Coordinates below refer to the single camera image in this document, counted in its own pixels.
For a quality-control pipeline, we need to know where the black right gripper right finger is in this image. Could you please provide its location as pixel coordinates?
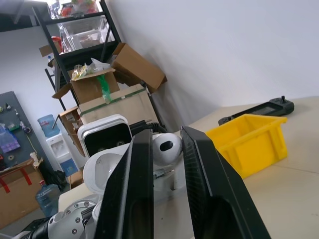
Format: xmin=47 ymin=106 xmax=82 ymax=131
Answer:
xmin=180 ymin=125 xmax=272 ymax=239

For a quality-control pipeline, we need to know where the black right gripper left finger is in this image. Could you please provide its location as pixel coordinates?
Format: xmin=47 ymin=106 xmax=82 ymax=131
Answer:
xmin=94 ymin=128 xmax=155 ymax=239

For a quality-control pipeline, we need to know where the white earbud case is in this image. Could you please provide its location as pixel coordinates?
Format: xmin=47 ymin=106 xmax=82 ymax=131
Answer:
xmin=83 ymin=151 xmax=186 ymax=200

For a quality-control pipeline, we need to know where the white earbud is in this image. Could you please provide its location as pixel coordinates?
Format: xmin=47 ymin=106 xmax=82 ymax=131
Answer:
xmin=152 ymin=132 xmax=182 ymax=166

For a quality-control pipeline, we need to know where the yellow plastic bin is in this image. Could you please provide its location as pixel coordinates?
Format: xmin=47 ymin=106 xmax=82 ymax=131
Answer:
xmin=205 ymin=114 xmax=289 ymax=180

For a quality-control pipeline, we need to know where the blue water bottle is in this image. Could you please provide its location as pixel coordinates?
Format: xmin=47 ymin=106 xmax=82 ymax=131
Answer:
xmin=35 ymin=183 xmax=61 ymax=218
xmin=37 ymin=114 xmax=62 ymax=138

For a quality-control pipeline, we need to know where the white water dispenser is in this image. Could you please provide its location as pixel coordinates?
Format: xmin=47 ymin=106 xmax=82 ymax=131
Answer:
xmin=45 ymin=133 xmax=81 ymax=178

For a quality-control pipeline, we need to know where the large green-taped cardboard box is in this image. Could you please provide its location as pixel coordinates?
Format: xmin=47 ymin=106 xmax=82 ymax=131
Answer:
xmin=76 ymin=84 xmax=160 ymax=130

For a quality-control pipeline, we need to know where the small open cardboard box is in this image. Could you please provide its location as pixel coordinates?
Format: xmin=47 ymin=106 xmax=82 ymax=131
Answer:
xmin=58 ymin=106 xmax=87 ymax=158

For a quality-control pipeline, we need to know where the black remote controller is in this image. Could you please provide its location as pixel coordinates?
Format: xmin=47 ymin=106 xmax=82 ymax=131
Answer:
xmin=218 ymin=95 xmax=296 ymax=126

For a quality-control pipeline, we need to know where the red-taped cardboard box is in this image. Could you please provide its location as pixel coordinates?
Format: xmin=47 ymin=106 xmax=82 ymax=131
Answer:
xmin=0 ymin=158 xmax=51 ymax=229

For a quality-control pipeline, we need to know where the cardboard box with green bag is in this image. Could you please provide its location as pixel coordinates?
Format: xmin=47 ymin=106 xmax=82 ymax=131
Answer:
xmin=51 ymin=67 xmax=121 ymax=106

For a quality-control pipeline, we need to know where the tilted open cardboard box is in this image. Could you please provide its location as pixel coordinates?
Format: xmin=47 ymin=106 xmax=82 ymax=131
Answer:
xmin=110 ymin=42 xmax=168 ymax=94

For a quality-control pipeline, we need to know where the grey tool pegboard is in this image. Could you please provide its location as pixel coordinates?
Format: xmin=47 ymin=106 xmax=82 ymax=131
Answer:
xmin=0 ymin=91 xmax=48 ymax=173

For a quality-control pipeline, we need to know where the clear bag of yellow items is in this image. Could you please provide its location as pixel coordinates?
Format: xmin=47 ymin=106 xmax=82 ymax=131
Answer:
xmin=71 ymin=57 xmax=111 ymax=81

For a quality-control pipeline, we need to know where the black metal shelf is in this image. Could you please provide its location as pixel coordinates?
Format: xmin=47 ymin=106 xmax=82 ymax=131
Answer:
xmin=31 ymin=0 xmax=165 ymax=130

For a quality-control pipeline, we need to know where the clear plastic storage container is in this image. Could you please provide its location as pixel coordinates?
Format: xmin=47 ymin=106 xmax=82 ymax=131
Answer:
xmin=58 ymin=15 xmax=116 ymax=54

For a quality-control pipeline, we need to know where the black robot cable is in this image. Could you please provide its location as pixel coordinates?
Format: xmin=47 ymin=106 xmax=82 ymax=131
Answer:
xmin=129 ymin=119 xmax=168 ymax=136

